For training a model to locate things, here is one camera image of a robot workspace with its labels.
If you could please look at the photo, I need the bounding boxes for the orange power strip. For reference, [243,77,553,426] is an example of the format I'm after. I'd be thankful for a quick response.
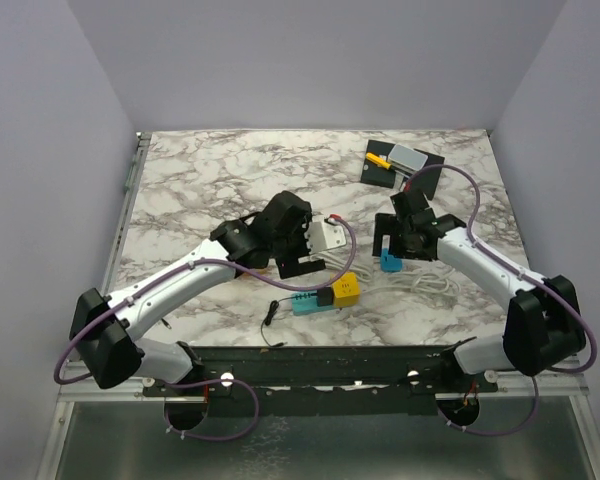
[236,269,268,276]

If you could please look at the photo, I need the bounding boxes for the white teal-strip cable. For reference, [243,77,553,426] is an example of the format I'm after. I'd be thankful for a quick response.
[362,267,464,299]

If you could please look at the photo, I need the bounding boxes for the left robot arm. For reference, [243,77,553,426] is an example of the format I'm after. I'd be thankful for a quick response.
[69,191,324,395]

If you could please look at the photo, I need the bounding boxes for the grey rectangular box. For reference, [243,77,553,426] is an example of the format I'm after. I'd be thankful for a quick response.
[387,144,428,175]

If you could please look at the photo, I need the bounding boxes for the black mat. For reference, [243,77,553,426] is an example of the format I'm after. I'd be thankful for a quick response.
[360,140,445,189]

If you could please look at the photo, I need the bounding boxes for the black plug adapter with cable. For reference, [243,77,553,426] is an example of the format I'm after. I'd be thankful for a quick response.
[260,287,335,348]

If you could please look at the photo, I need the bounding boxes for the aluminium frame rail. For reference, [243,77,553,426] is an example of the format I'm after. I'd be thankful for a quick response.
[57,359,589,402]

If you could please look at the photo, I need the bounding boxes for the blue charger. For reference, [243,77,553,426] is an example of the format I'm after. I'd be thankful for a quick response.
[379,248,403,273]

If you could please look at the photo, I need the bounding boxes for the teal power strip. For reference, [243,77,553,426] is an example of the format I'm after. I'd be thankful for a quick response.
[291,292,335,316]

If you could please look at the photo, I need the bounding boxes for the yellow cube socket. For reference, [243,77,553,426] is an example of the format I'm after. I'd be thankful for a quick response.
[331,271,361,309]

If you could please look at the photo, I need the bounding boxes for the yellow handled screwdriver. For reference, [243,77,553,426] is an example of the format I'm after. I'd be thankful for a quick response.
[365,152,393,170]

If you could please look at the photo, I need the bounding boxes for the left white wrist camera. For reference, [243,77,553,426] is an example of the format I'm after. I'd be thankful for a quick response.
[304,215,347,255]

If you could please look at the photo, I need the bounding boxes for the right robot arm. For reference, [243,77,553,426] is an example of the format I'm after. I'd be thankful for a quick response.
[372,189,586,391]

